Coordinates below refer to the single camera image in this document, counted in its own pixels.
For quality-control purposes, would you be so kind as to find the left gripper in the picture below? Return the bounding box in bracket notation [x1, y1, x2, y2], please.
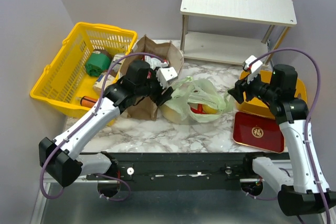
[135, 67, 174, 107]

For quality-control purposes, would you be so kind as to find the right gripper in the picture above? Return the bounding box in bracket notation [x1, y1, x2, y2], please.
[227, 68, 278, 104]

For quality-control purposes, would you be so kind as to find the green plastic grocery bag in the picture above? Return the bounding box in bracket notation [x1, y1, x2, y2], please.
[160, 77, 234, 125]

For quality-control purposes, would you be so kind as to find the red chili pepper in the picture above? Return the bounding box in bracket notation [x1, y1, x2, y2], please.
[190, 104, 207, 114]

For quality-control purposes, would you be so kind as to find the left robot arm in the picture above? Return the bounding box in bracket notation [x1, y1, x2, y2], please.
[38, 60, 178, 187]

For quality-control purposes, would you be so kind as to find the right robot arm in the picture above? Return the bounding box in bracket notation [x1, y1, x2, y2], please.
[228, 64, 335, 216]

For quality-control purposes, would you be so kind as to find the yellow plastic tub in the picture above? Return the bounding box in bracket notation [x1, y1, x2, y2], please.
[235, 70, 308, 120]

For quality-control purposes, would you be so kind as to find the white chips packet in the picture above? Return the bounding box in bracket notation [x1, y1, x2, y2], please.
[143, 55, 169, 70]

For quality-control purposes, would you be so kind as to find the brown paper bag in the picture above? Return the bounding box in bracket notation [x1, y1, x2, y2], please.
[124, 35, 184, 121]

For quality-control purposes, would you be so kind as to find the red lacquer tray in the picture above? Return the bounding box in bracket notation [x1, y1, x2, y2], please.
[233, 112, 285, 153]

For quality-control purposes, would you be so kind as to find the white small carton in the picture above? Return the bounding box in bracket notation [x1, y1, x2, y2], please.
[111, 54, 125, 72]

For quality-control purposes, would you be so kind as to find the orange bottle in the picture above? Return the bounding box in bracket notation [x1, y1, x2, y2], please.
[76, 96, 98, 108]

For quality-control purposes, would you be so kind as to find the white two-tier shelf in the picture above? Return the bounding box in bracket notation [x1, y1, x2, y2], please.
[180, 0, 297, 65]

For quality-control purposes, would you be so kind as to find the yellow plastic shopping basket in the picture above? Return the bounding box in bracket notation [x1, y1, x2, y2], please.
[30, 22, 138, 118]

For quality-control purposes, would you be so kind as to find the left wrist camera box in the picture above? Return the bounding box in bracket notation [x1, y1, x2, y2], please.
[156, 67, 178, 89]

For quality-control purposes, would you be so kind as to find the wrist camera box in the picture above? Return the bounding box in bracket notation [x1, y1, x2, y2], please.
[156, 67, 178, 89]
[243, 55, 263, 84]

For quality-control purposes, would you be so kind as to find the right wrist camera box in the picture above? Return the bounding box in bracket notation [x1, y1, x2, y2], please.
[243, 55, 263, 84]

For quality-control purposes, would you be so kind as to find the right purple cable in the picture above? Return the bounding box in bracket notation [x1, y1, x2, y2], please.
[245, 47, 331, 224]

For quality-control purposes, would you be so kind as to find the purple cable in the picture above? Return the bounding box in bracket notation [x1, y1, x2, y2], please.
[39, 52, 170, 201]
[245, 47, 331, 224]

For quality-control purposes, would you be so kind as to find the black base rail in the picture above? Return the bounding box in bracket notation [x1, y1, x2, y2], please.
[97, 152, 289, 192]

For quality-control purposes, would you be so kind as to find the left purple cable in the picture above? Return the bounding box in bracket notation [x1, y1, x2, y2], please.
[39, 52, 170, 201]

